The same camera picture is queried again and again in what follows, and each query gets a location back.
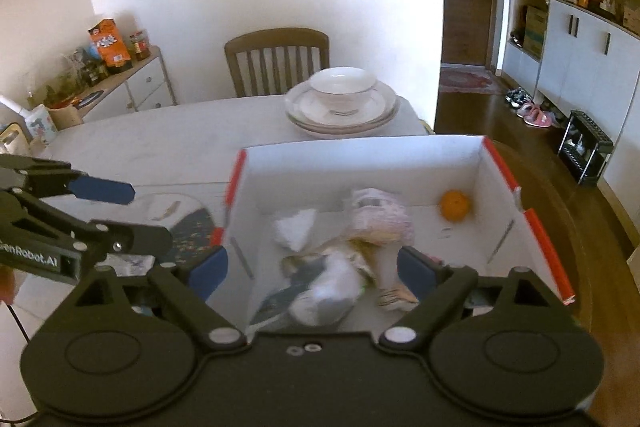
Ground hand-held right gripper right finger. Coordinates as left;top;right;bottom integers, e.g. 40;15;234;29
380;246;561;350

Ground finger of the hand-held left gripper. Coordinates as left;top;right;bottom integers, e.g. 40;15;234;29
5;191;174;254
0;155;136;206

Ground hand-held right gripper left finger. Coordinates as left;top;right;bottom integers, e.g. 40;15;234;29
75;246;247;350

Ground clear printed packet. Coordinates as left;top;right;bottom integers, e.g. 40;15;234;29
97;254;157;278

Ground beige striped wrapper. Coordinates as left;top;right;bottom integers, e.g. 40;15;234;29
320;239;422;312

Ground purple snack packet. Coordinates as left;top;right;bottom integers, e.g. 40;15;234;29
345;188;417;253

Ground orange fruit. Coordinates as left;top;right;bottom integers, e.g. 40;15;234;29
440;190;472;223

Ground white tissue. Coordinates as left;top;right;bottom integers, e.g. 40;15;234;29
272;208;319;253

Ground grey white snack bag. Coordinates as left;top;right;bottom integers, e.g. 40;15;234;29
250;252;367;329

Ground red cardboard box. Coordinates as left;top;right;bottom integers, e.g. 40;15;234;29
210;134;578;339

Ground crumpled clear plastic wrap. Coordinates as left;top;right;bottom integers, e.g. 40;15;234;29
142;194;186;223

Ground beige container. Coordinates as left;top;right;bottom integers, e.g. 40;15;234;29
47;102;84;130

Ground white printed cup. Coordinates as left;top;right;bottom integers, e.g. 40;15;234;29
24;104;59;146

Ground white drawer sideboard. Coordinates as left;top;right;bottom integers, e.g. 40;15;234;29
47;46;178;130

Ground glass bottles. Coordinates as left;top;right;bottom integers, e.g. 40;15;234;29
60;49;109;90

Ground orange snack box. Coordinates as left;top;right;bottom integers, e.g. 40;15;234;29
89;19;132;72

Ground red lidded jar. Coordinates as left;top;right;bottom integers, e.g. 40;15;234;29
129;30;151;61

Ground white gold-rimmed plate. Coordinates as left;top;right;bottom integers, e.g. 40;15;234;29
285;79;399;131
287;107;401;139

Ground white gold-rimmed bowl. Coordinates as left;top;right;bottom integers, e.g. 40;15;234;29
308;67;379;118

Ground patterned floor rug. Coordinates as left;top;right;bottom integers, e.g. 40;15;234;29
439;67;501;96

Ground pink shoes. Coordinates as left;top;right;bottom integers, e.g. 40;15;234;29
520;103;557;128

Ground black metal rack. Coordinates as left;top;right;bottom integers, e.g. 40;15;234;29
557;109;615;186

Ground wooden chair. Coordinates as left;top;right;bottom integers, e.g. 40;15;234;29
224;28;331;98

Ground brown cardboard box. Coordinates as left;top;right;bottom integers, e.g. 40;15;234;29
522;6;549;58

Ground black cable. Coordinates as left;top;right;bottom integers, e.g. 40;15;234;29
6;301;33;344

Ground white cabinet black handles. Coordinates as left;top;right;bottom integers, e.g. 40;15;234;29
537;0;640;208

